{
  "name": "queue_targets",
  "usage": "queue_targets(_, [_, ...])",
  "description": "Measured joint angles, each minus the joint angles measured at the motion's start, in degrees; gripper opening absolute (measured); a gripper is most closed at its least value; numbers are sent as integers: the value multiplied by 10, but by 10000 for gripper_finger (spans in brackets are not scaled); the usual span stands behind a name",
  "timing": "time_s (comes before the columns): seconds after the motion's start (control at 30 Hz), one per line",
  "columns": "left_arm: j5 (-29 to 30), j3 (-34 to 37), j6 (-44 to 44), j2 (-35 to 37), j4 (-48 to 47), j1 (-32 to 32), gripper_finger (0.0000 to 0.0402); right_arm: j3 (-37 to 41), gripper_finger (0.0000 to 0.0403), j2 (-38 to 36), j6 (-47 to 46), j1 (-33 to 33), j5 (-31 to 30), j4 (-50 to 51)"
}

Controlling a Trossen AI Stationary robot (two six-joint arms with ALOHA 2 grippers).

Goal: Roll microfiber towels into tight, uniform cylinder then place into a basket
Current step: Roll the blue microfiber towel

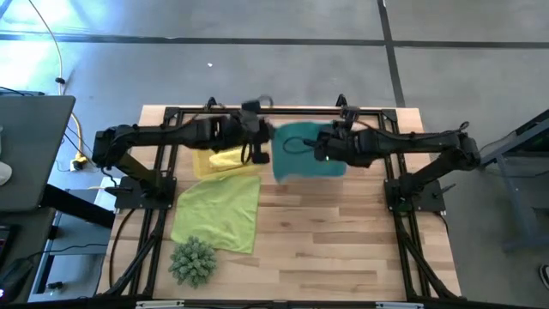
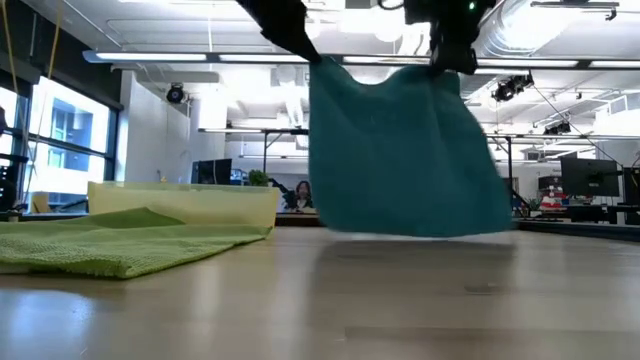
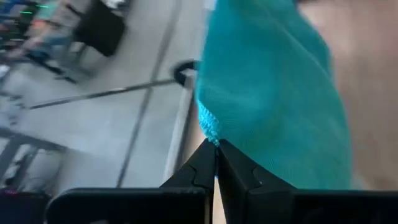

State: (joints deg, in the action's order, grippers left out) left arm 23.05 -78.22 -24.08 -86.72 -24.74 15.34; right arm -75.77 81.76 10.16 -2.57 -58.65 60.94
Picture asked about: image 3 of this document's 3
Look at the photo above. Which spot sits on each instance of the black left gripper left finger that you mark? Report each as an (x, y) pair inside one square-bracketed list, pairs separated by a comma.
[(199, 174)]

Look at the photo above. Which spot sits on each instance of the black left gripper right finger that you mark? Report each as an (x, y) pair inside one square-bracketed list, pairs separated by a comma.
[(248, 193)]

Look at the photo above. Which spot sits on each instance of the teal microfiber towel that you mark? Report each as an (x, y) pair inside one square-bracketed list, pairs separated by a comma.
[(264, 93)]

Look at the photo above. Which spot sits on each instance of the black office chair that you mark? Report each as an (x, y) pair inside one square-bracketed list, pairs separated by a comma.
[(99, 28)]

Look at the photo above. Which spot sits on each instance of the person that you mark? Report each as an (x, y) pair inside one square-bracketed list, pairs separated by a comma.
[(46, 31)]

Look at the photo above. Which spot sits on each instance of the black aluminium table frame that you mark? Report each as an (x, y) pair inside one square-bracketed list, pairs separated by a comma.
[(177, 72)]

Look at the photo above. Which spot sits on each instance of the grey metal table frame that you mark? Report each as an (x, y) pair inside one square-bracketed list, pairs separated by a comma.
[(31, 141)]

